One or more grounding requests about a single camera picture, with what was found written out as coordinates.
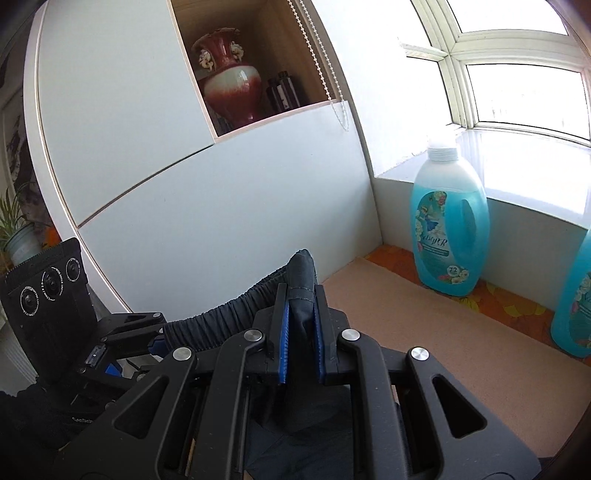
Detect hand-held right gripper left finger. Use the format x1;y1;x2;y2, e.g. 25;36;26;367
69;284;291;480

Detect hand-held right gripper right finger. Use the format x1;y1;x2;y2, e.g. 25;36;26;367
313;285;541;480

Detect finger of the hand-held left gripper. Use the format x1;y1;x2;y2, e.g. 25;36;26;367
76;342;168;386
99;311;168;344

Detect black pants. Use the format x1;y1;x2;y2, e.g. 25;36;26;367
164;249;402;480

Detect person's left forearm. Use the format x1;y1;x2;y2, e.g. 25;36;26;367
0;383;122;480

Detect potted green plant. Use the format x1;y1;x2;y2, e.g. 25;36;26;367
0;185;52;267

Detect white ribbed panel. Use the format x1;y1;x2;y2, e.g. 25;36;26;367
0;318;38;398

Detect beige mat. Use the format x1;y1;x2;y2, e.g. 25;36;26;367
318;256;588;480

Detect white cabinet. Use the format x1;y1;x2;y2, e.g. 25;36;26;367
23;0;385;320

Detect blue detergent bottle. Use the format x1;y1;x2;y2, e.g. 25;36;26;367
550;228;591;358
410;144;490;297

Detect orange floral bed sheet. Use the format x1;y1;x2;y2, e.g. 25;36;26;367
365;244;570;348

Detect dark brown bottle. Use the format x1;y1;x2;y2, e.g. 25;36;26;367
267;71;301;114

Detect red and white vase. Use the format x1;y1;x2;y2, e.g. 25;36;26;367
191;28;264;130

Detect white windowsill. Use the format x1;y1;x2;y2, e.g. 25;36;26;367
374;129;591;232

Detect wall painting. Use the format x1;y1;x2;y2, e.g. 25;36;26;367
0;88;51;241

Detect white bead blind cord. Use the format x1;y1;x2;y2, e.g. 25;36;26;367
286;0;350;134

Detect white window frame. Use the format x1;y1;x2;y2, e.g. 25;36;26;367
399;0;591;149

